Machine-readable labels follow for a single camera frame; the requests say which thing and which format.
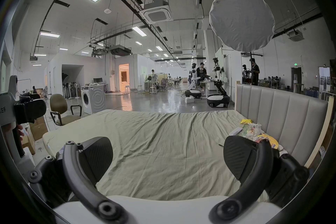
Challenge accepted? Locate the brown carton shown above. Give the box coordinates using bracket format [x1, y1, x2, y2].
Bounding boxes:
[28, 115, 49, 141]
[22, 132, 36, 156]

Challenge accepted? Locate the person's left hand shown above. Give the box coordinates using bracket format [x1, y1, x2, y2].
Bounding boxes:
[10, 123, 26, 142]

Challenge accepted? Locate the group of standing fans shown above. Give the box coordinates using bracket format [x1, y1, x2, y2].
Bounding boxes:
[62, 82, 81, 99]

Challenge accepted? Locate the white washing machine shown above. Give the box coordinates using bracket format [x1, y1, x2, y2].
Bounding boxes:
[80, 86, 106, 115]

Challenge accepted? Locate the bed with pale green sheet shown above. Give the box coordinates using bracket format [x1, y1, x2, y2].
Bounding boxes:
[42, 109, 285, 204]

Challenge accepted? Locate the olive office chair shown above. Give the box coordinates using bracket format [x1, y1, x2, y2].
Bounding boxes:
[49, 93, 83, 127]

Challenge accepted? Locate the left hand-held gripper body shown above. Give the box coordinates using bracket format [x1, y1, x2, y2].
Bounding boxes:
[0, 75, 47, 171]

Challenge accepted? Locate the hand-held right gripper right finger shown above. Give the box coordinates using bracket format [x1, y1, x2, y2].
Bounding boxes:
[209, 135, 310, 222]

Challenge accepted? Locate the robot on black wheeled base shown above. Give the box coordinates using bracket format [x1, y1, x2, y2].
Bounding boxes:
[206, 57, 230, 108]

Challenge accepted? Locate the clear bag of snacks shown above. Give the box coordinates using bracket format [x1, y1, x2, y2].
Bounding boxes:
[242, 123, 264, 140]

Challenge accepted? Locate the large yellow snack bag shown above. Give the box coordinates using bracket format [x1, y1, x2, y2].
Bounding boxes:
[255, 134, 279, 150]

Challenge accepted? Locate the grey padded headboard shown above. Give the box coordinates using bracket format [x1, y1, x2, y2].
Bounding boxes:
[234, 83, 334, 169]

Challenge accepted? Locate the desk with monitors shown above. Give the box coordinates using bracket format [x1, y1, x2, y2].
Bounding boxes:
[86, 78, 109, 93]

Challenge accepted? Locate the white humanoid robot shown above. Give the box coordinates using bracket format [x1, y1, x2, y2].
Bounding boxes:
[185, 62, 203, 100]

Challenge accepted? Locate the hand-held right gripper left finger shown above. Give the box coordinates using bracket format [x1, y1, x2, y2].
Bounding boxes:
[28, 136, 132, 224]

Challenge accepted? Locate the round white softbox lamp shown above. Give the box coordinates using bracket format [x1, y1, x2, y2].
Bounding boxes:
[209, 0, 275, 86]

